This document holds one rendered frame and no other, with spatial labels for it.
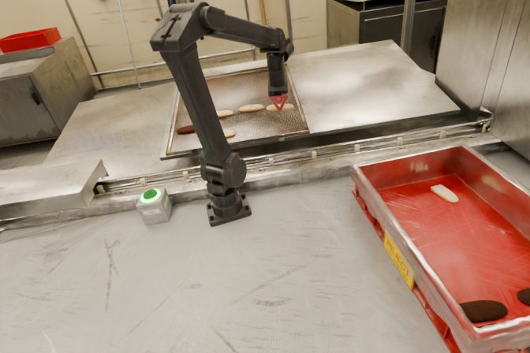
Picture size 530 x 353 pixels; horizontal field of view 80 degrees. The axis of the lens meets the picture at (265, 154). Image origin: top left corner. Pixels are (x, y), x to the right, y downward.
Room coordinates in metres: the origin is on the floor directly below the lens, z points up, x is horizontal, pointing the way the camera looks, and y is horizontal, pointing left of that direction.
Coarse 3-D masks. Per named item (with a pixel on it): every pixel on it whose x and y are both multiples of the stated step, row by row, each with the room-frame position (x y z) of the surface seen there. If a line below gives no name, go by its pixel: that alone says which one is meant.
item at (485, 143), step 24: (432, 144) 0.80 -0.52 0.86; (480, 144) 0.76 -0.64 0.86; (504, 144) 0.76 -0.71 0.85; (264, 168) 0.82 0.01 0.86; (288, 168) 0.80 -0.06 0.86; (312, 168) 0.78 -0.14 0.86; (336, 168) 0.76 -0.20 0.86; (120, 192) 0.81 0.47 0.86; (168, 192) 0.77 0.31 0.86; (192, 192) 0.76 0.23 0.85; (240, 192) 0.77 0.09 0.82; (48, 216) 0.76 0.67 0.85; (72, 216) 0.76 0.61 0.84
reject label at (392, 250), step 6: (384, 234) 0.48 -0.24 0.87; (384, 240) 0.48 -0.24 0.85; (390, 240) 0.45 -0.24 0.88; (384, 246) 0.48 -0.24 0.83; (390, 246) 0.45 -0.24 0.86; (390, 252) 0.45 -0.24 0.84; (396, 252) 0.43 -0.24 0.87; (396, 258) 0.43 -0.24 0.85; (396, 264) 0.42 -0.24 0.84; (402, 264) 0.40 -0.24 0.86; (402, 270) 0.40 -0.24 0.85; (402, 276) 0.40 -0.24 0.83; (408, 276) 0.38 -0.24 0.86; (408, 282) 0.38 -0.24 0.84
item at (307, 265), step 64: (256, 192) 0.76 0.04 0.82; (320, 192) 0.71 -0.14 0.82; (0, 256) 0.66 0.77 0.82; (64, 256) 0.62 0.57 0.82; (128, 256) 0.58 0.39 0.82; (192, 256) 0.55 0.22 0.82; (256, 256) 0.52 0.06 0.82; (320, 256) 0.49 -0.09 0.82; (384, 256) 0.46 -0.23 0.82; (0, 320) 0.45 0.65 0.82; (64, 320) 0.43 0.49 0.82; (128, 320) 0.40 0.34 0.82; (192, 320) 0.38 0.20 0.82; (256, 320) 0.36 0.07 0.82; (320, 320) 0.34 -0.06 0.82; (384, 320) 0.32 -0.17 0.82
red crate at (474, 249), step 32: (352, 192) 0.68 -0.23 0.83; (384, 192) 0.66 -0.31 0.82; (416, 192) 0.64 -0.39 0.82; (416, 224) 0.53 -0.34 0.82; (448, 224) 0.52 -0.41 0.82; (480, 224) 0.50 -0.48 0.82; (512, 224) 0.49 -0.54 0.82; (448, 256) 0.43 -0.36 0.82; (480, 256) 0.42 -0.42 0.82; (512, 256) 0.41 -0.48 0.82; (416, 288) 0.36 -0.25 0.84; (448, 288) 0.36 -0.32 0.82; (480, 288) 0.35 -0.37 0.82; (512, 288) 0.34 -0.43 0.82; (512, 352) 0.23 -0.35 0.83
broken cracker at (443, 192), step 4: (440, 184) 0.65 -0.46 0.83; (432, 188) 0.64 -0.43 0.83; (436, 188) 0.64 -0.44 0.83; (440, 188) 0.63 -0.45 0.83; (444, 188) 0.63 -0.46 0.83; (436, 192) 0.62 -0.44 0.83; (440, 192) 0.62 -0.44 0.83; (444, 192) 0.61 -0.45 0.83; (448, 192) 0.61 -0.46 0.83; (452, 192) 0.61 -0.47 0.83; (440, 196) 0.61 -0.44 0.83; (444, 196) 0.60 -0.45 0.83; (448, 196) 0.60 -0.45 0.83; (452, 196) 0.60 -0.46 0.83; (456, 196) 0.60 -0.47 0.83; (448, 200) 0.59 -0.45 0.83; (452, 200) 0.59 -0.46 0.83; (456, 200) 0.59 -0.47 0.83
